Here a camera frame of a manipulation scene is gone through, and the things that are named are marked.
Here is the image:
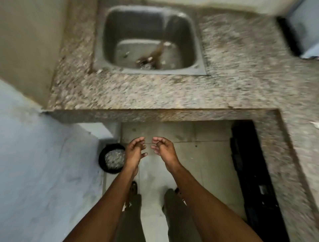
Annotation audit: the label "person's left leg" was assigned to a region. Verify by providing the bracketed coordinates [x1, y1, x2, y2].
[115, 192, 147, 242]

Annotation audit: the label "person's right forearm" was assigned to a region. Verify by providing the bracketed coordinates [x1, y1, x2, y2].
[169, 163, 263, 242]

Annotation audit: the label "food scraps in sink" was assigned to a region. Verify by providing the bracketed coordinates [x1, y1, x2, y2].
[135, 41, 167, 70]

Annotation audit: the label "stainless steel sink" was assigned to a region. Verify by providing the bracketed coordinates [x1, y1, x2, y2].
[93, 5, 207, 76]

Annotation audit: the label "person's right leg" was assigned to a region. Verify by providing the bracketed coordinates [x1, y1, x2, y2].
[162, 188, 201, 242]

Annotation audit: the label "person's right hand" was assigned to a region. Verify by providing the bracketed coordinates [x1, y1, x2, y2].
[151, 137, 182, 174]

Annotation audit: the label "black round waste bin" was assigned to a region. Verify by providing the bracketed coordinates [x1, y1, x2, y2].
[98, 144, 126, 174]

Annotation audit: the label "person's leg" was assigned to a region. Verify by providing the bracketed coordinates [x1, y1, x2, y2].
[162, 188, 201, 242]
[115, 192, 147, 242]

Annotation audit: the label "person's left forearm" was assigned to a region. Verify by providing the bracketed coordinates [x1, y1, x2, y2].
[63, 167, 139, 242]

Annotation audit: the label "person's left sandal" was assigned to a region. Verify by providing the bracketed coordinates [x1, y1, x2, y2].
[124, 181, 139, 211]

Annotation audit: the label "black framed appliance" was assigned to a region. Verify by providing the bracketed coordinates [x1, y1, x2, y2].
[276, 15, 319, 60]

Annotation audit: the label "person's left hand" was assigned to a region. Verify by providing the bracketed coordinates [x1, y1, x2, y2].
[124, 137, 148, 176]

